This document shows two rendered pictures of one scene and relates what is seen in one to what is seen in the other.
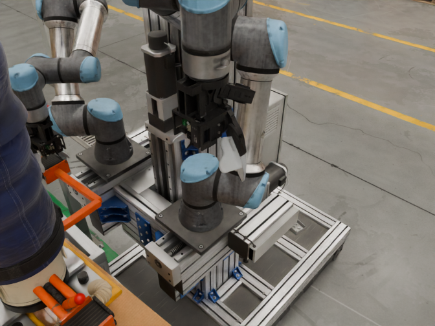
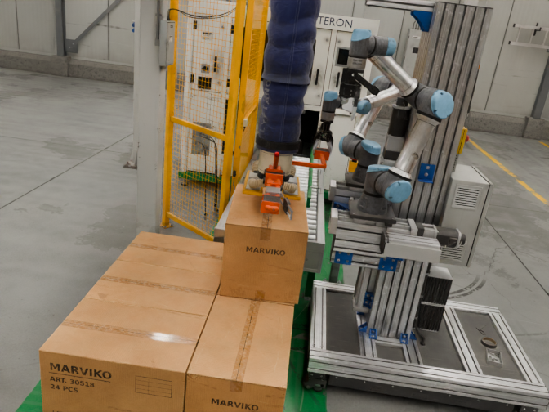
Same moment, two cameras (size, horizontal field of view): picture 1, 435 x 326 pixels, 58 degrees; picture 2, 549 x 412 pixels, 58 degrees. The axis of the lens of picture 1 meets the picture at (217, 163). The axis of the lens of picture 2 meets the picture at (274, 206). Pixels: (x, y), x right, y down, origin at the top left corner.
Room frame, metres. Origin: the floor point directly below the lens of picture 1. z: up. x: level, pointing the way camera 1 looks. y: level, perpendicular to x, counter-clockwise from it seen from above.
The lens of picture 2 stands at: (-0.96, -1.41, 1.88)
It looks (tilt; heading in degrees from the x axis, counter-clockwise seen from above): 21 degrees down; 50
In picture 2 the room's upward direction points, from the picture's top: 7 degrees clockwise
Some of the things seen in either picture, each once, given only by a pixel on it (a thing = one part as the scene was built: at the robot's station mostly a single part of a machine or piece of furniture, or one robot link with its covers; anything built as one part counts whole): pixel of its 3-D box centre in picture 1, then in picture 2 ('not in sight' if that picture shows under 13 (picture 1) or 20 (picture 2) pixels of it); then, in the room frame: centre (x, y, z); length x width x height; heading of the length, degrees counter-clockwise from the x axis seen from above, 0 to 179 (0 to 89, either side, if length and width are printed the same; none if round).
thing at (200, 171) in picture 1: (201, 178); (378, 178); (0.90, 0.05, 1.20); 0.13 x 0.12 x 0.14; 73
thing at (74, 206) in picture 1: (69, 190); (342, 226); (1.60, 0.83, 0.50); 0.07 x 0.07 x 1.00; 47
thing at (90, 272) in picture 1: (68, 266); (290, 184); (0.67, 0.42, 1.07); 0.34 x 0.10 x 0.05; 51
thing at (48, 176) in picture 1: (50, 167); (321, 154); (0.99, 0.55, 1.18); 0.09 x 0.08 x 0.05; 141
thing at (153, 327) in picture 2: not in sight; (194, 324); (0.17, 0.46, 0.34); 1.20 x 1.00 x 0.40; 47
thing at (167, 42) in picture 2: not in sight; (167, 42); (0.67, 1.91, 1.62); 0.20 x 0.05 x 0.30; 47
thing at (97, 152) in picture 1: (112, 143); (365, 172); (1.24, 0.42, 1.09); 0.15 x 0.15 x 0.10
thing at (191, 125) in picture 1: (204, 106); (351, 83); (0.57, 0.02, 1.66); 0.09 x 0.08 x 0.12; 137
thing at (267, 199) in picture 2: not in sight; (270, 203); (0.22, 0.02, 1.18); 0.08 x 0.07 x 0.05; 51
